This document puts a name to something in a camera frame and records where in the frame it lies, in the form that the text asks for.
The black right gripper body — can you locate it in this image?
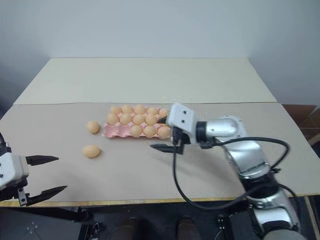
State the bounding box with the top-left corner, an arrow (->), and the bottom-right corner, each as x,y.
170,126 -> 192,155

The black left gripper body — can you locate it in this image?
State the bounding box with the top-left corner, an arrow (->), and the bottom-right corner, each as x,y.
0,176 -> 29,207

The pink egg tray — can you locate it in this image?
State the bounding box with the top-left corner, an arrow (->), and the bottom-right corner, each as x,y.
103,107 -> 174,140

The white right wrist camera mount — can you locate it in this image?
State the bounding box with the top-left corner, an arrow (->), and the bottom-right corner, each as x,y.
166,102 -> 199,145

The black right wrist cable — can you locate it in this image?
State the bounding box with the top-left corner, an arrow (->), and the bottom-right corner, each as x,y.
172,143 -> 258,204

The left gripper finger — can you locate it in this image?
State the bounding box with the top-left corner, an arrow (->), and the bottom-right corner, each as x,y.
24,185 -> 69,207
24,154 -> 60,166

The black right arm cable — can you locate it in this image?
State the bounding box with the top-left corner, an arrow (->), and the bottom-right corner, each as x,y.
212,136 -> 291,173

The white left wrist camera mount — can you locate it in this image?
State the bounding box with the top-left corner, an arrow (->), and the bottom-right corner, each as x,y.
0,152 -> 30,191

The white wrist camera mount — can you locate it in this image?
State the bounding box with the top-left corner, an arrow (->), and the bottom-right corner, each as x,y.
166,102 -> 199,145
0,152 -> 30,191

